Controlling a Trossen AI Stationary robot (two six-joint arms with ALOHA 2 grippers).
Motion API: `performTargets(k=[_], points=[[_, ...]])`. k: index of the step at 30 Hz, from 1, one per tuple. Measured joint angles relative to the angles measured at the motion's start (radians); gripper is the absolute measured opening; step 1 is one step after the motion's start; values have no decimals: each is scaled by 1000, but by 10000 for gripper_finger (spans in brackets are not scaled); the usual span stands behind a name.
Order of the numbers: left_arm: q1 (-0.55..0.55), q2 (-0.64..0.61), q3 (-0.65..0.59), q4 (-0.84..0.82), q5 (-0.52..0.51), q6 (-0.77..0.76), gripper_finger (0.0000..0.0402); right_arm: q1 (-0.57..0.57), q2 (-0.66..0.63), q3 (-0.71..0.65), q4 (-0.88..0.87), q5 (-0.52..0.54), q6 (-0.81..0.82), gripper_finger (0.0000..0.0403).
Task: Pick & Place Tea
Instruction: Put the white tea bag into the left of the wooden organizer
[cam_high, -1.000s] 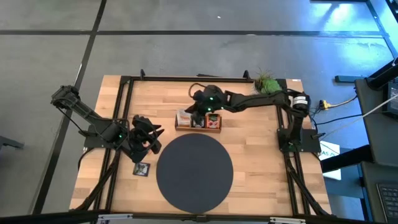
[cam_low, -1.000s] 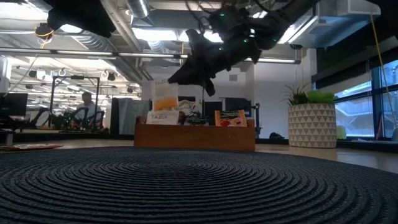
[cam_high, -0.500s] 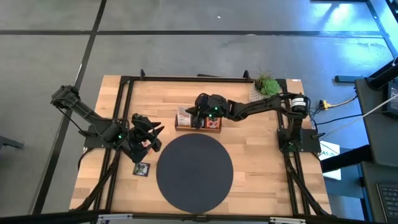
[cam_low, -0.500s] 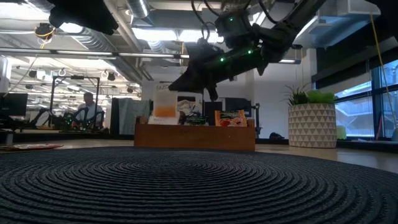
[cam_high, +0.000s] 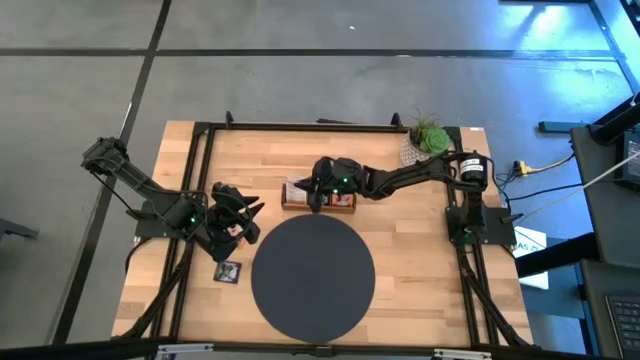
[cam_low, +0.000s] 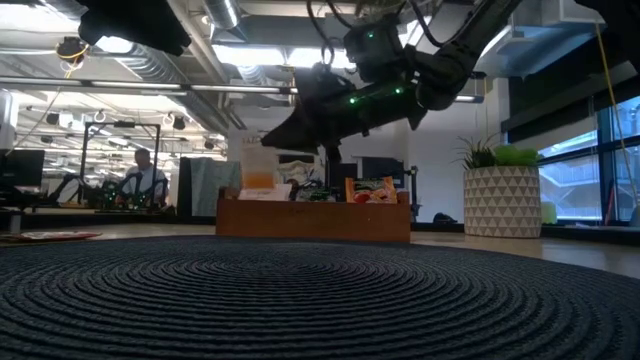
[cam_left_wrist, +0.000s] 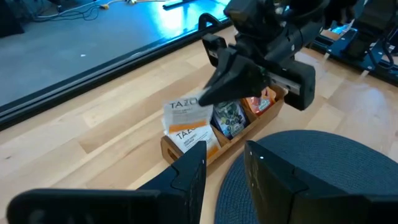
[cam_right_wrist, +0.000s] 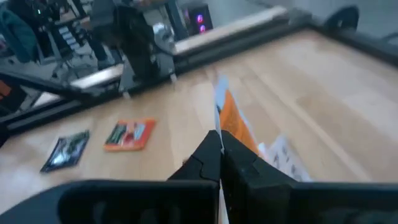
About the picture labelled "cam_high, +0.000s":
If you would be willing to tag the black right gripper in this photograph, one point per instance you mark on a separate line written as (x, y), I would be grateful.
(342, 177)

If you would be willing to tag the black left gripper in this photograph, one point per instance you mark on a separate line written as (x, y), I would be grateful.
(227, 220)

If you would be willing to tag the white and orange Tazo packet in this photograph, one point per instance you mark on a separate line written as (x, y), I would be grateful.
(295, 195)

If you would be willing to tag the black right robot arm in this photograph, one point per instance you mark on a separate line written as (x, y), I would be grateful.
(425, 170)

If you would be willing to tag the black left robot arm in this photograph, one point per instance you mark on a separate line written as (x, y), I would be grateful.
(150, 192)

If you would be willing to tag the wooden three-compartment tray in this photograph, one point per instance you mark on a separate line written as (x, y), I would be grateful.
(300, 208)

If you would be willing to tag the round dark woven placemat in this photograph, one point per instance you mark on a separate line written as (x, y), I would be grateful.
(312, 280)

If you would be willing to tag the succulent in white patterned pot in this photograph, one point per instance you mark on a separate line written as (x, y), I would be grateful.
(415, 152)

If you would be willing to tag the white paper sign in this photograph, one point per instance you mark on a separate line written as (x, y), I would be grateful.
(532, 242)

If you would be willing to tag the grey chair base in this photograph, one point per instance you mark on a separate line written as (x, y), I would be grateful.
(15, 229)

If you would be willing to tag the grey desk foot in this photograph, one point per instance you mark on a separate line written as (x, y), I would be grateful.
(560, 127)

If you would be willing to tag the black desk bar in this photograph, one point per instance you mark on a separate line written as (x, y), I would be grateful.
(560, 255)

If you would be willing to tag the dark grey desk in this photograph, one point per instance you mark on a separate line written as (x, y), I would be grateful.
(607, 220)

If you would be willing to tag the black computer monitor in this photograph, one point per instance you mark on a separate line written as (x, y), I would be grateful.
(632, 160)

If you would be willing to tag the black keyboard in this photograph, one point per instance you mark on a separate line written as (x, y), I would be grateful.
(625, 320)

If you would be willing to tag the silver metal bracket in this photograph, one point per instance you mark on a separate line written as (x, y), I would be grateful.
(460, 354)
(185, 348)

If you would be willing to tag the black table-level camera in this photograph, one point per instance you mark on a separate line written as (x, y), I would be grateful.
(324, 351)

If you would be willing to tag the black overhead frame beam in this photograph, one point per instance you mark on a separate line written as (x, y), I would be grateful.
(100, 350)

